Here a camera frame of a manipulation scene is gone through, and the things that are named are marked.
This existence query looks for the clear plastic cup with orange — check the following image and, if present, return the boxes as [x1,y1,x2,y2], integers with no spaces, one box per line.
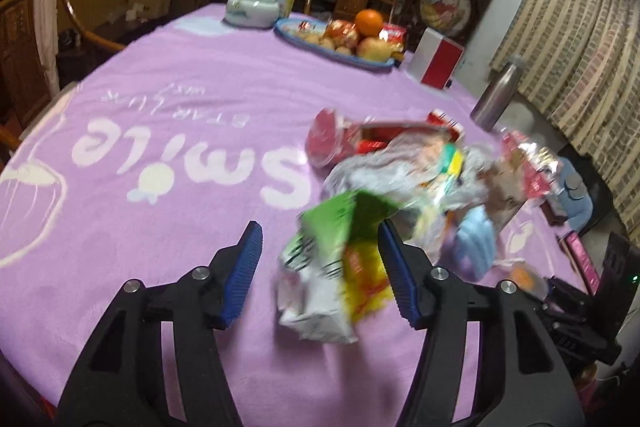
[509,261,549,300]

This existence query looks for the blue face mask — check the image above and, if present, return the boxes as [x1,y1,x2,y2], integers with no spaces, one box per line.
[442,206,498,282]

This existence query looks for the green white snack bag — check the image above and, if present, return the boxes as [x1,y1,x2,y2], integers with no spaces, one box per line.
[277,191,398,345]

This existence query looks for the blue seat cushion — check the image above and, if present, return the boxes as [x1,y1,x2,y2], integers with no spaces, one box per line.
[553,156,593,233]

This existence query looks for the crumpled clear plastic wrapper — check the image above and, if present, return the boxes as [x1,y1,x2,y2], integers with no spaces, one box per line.
[322,131,563,261]

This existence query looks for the purple smile tablecloth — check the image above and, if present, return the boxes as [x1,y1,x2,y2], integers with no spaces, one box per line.
[0,2,597,427]

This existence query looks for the silver metal bottle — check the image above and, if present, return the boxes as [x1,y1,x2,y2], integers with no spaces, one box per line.
[470,55,527,132]

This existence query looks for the red wrapped snack pack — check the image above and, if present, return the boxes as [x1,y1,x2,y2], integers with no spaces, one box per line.
[305,108,464,169]

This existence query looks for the wooden armchair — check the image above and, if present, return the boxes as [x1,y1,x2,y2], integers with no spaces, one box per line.
[1,0,125,164]

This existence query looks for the red white box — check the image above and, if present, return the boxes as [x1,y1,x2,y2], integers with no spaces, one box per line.
[407,28,464,90]

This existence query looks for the yellow apple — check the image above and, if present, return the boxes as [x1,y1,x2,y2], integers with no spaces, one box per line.
[356,37,393,63]

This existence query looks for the red snack packet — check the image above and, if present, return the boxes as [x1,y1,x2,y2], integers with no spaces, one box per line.
[378,24,407,54]

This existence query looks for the blue fruit plate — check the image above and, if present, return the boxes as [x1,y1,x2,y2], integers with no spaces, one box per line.
[273,17,395,72]

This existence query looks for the checkered beige curtain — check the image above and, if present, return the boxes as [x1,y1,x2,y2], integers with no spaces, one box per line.
[490,0,640,239]

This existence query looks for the orange fruit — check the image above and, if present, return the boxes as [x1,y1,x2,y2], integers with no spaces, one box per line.
[354,9,385,38]

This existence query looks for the round painted decorative screen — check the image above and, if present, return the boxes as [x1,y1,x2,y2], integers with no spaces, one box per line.
[398,0,478,51]

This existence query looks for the white ceramic lidded pot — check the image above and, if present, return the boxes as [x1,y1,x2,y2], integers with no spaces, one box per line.
[224,0,280,29]

